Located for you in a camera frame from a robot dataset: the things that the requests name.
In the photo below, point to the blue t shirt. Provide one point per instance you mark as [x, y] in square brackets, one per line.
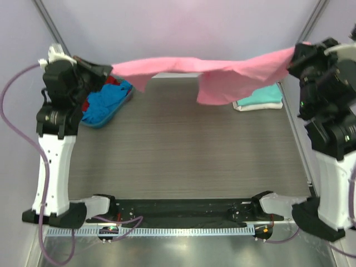
[100, 110]

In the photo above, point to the slotted cable duct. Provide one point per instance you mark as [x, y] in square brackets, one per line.
[111, 231]

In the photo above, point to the teal folded t shirt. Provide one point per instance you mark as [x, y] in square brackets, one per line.
[269, 94]

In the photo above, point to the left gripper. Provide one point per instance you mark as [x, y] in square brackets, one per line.
[90, 69]

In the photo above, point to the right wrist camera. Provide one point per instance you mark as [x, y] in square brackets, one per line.
[342, 50]

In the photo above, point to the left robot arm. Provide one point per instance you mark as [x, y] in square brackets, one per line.
[57, 129]

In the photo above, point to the white folded t shirt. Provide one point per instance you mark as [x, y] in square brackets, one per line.
[262, 106]

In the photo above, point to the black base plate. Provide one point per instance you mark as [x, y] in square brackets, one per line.
[190, 210]

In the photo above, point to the pink t shirt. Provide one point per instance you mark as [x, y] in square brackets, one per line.
[220, 82]

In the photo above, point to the right aluminium frame post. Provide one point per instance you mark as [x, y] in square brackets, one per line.
[312, 20]

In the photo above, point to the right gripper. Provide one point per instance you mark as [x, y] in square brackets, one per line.
[301, 55]

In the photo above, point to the red t shirt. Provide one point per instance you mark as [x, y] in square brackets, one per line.
[111, 81]

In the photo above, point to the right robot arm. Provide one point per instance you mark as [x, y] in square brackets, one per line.
[330, 214]

